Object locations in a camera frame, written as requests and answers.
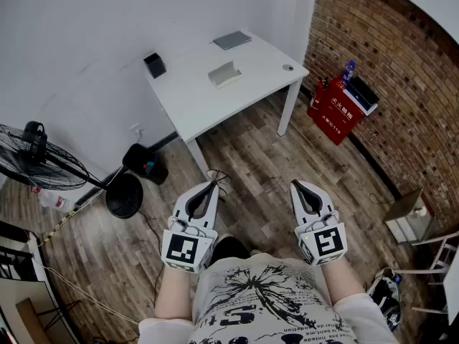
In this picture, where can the grey notebook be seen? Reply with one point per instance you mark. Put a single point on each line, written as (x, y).
(232, 40)

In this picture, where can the person's left forearm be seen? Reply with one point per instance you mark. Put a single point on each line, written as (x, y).
(175, 296)

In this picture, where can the blue water bottle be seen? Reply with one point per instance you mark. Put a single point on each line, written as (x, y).
(348, 74)

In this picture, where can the brown wooden board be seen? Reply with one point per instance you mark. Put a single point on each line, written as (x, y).
(28, 317)

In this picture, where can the black and white bag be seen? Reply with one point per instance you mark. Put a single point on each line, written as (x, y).
(385, 296)

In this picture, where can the black shelf unit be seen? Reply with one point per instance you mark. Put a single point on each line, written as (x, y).
(14, 256)

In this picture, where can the clear plastic bottle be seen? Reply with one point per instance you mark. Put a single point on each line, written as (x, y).
(55, 201)

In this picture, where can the white glasses case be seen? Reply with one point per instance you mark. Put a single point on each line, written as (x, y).
(224, 72)

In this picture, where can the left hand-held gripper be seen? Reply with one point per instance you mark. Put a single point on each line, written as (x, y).
(186, 249)

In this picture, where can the black and white box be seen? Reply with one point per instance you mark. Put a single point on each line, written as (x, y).
(362, 93)

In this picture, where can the black pedestal fan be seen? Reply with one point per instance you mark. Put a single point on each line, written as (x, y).
(123, 195)

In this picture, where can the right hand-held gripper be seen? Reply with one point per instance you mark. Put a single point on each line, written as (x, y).
(328, 244)

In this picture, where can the person's right forearm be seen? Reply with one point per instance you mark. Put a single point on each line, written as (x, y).
(340, 281)

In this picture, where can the black square pen holder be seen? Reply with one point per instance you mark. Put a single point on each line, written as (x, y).
(155, 65)

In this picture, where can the white table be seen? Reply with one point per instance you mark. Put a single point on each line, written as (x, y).
(201, 99)

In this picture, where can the white chair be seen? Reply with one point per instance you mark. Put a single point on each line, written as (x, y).
(439, 260)

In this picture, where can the person's black trouser leg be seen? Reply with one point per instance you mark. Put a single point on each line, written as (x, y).
(229, 249)

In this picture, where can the red fire extinguisher cabinet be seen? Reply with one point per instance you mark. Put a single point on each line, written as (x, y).
(337, 117)

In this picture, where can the white wall socket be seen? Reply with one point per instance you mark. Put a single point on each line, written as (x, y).
(136, 129)

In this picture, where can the red fire extinguisher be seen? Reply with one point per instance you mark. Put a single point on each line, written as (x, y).
(316, 99)

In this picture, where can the white printed shirt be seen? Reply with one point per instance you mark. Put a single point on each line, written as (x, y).
(258, 299)

